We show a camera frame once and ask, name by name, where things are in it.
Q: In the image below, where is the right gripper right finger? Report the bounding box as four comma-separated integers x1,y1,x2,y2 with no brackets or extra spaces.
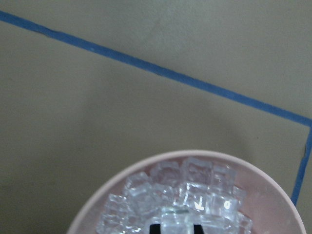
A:
194,224,204,234

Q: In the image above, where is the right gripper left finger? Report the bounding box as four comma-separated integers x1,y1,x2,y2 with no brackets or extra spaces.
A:
149,224,161,234

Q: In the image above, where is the pink bowl of ice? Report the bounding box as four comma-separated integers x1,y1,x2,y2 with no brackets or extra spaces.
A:
67,150,306,234

